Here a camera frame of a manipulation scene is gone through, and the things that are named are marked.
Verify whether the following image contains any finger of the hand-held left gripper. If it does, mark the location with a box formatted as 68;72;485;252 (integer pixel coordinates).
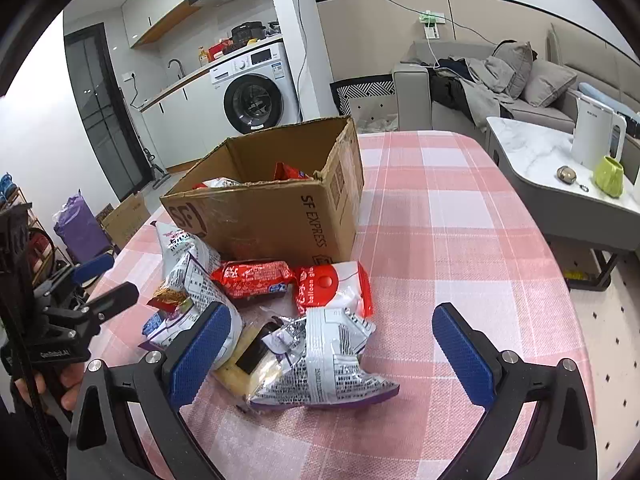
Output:
32;254;117;298
70;281;140;322

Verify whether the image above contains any white dotted floor mat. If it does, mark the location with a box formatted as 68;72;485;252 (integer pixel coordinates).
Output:
520;245;640;480

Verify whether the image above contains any floor mop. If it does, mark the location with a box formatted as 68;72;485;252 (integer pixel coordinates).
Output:
142;147;171;188

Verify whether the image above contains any grey pillow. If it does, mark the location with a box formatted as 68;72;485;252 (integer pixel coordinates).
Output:
482;41;535;98
522;58;578;108

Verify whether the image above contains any purple bag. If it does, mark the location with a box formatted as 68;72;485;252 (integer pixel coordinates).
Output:
53;190;113;266

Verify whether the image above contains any white snack packet red print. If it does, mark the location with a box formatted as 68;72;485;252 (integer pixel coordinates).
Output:
151;220;221;273

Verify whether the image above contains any marble coffee table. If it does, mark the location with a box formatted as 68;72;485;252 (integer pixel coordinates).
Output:
486;116;640;291

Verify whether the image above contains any shoe rack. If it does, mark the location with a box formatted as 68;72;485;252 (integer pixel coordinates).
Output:
0;172;73;276

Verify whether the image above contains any white electric kettle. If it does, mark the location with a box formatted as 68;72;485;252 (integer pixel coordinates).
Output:
571;96;627;166

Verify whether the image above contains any white wall cabinet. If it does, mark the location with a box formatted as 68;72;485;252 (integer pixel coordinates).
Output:
121;0;221;50

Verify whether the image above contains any black jacket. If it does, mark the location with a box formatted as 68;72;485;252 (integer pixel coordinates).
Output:
427;57;481;121

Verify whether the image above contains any person's left hand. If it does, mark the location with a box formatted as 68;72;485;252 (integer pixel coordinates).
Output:
10;361;87;413

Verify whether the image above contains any light blue cloth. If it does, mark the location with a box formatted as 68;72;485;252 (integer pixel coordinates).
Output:
577;82;613;103

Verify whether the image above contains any blue cable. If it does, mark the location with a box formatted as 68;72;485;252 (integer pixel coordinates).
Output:
287;0;308;123

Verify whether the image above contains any grey sofa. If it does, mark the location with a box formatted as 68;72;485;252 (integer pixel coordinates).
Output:
392;22;640;136

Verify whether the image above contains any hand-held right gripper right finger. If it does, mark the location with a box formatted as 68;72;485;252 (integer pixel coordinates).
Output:
432;302;598;480

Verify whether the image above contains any purple and silver snack packet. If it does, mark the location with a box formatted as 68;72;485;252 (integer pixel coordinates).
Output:
248;307;401;411

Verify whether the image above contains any dark red snack packet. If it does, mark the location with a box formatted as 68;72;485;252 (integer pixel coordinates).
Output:
273;161;315;182

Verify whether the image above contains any brown cardboard box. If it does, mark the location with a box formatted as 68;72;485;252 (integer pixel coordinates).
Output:
160;116;365;267

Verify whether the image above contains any dark glass door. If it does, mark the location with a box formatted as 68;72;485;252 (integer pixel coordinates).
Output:
64;24;151;201

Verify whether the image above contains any white kitchen counter cabinet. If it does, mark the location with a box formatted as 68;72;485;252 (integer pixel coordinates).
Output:
139;35;283;172

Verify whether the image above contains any black and white patterned bin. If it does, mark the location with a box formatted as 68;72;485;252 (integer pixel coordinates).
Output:
330;75;398;121

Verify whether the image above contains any cardboard box on floor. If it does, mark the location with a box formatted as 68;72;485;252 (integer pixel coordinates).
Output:
100;192;152;251

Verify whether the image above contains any white washing machine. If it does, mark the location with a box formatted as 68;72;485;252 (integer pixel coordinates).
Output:
210;42;301;136

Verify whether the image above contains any crumpled cloth on floor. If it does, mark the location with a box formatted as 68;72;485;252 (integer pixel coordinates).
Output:
357;114;400;133

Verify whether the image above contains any purple packet with stick picture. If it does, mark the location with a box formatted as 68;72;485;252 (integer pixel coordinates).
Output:
140;252;244;358

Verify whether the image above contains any grey garment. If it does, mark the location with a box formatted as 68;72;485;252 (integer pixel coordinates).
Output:
462;55;516;126

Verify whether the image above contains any green cup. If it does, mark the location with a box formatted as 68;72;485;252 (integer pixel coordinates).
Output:
593;156;626;198

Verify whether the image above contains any black pressure cooker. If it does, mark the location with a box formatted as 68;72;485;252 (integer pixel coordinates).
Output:
230;21;266;43

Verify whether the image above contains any metal tea strainer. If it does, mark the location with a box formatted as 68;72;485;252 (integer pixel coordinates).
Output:
556;165;591;192

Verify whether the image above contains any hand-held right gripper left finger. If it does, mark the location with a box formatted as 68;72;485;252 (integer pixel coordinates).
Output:
66;301;246;480

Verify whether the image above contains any white packet with red edge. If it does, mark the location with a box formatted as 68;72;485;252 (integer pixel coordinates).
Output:
192;176;242;191

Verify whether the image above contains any yellow packet with black label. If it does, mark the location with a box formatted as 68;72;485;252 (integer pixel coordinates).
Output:
212;317;282;396

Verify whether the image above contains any red and white snack packet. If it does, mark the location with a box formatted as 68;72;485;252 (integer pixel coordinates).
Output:
292;261;374;318

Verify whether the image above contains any person's left forearm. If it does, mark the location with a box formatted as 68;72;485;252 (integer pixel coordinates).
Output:
0;400;68;480

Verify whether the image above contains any pink plaid tablecloth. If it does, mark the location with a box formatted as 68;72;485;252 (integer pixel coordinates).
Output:
65;130;598;480

